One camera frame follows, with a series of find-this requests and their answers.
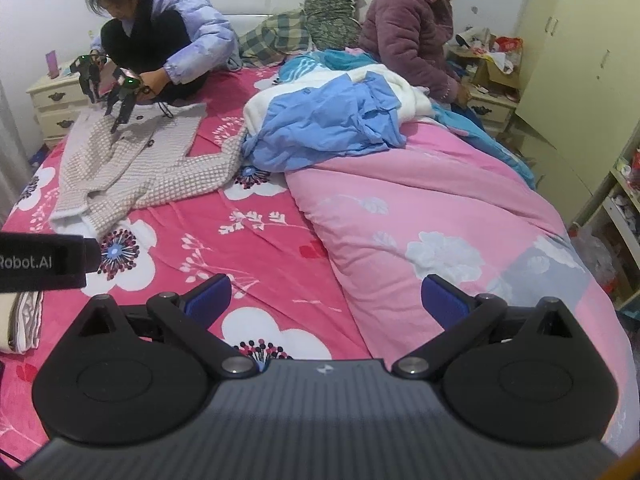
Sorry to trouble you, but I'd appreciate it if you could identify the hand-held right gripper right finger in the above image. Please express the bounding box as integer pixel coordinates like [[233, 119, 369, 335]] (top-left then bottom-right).
[[392, 275, 581, 380]]

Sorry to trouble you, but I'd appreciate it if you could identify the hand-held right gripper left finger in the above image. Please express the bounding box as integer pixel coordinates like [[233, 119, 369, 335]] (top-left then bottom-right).
[[75, 274, 260, 380]]

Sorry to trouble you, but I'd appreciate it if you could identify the blue shirt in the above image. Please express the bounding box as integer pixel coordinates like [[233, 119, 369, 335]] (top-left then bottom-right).
[[241, 71, 408, 173]]

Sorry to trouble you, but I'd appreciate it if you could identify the folded white garment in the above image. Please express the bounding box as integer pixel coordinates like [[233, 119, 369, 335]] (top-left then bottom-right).
[[15, 292, 44, 352]]

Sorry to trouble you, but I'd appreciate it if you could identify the pink floral bed sheet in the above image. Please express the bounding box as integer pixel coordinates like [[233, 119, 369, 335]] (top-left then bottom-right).
[[0, 60, 381, 466]]

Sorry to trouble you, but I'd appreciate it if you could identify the pale pink floral quilt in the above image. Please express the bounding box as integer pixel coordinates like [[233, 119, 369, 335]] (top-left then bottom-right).
[[285, 117, 636, 411]]

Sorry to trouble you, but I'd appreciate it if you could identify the beige knit cardigan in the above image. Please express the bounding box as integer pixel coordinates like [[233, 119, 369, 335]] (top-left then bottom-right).
[[49, 102, 248, 238]]

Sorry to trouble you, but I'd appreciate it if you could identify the cream nightstand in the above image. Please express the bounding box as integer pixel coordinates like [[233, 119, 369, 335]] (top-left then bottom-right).
[[26, 62, 108, 148], [465, 85, 521, 136]]

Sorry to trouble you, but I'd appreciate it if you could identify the clear plastic bag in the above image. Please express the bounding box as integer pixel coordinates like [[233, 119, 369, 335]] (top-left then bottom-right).
[[570, 227, 618, 291]]

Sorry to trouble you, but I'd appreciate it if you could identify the teal blanket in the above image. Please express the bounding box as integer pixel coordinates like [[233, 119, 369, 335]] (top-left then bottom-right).
[[432, 102, 537, 188]]

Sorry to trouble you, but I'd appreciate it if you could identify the white shelf rack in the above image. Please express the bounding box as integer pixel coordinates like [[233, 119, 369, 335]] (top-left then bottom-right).
[[570, 145, 640, 311]]

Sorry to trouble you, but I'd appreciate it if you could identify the white fleece blanket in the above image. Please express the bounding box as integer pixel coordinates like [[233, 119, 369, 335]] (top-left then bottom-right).
[[243, 62, 436, 136]]

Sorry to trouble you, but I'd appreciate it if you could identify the cardboard box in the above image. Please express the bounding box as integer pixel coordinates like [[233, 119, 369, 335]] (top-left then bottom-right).
[[472, 35, 523, 91]]

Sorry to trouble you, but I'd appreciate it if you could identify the teal striped garment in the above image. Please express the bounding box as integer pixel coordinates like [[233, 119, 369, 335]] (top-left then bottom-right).
[[277, 49, 381, 83]]

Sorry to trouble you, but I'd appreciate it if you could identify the plaid cloth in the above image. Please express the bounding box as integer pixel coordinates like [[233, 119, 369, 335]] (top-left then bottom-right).
[[239, 10, 313, 66]]

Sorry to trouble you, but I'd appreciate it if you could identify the cream wardrobe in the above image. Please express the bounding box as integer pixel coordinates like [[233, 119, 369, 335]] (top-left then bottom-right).
[[515, 0, 640, 226]]

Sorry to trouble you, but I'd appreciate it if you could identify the grey patterned pillow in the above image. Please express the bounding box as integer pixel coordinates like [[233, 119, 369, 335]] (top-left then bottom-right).
[[302, 0, 363, 51]]

